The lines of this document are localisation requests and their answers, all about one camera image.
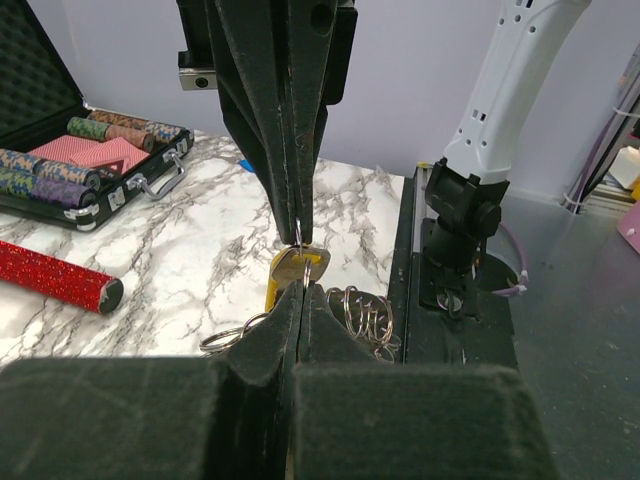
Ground pink playing cards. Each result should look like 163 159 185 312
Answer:
29 135 149 175

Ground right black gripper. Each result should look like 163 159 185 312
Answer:
177 1 358 244

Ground red glitter microphone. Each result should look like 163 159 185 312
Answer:
1 241 124 314

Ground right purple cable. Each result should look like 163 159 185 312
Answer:
497 221 529 297

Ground black poker chip case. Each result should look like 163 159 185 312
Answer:
1 1 194 231

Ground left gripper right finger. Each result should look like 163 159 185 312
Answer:
292 285 555 479

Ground blue capped key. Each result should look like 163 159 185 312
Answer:
238 159 254 173

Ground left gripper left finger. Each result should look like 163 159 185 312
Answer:
1 282 303 479

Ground yellow capped key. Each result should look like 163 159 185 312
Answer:
265 246 331 312

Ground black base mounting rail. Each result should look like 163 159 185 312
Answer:
388 159 519 368

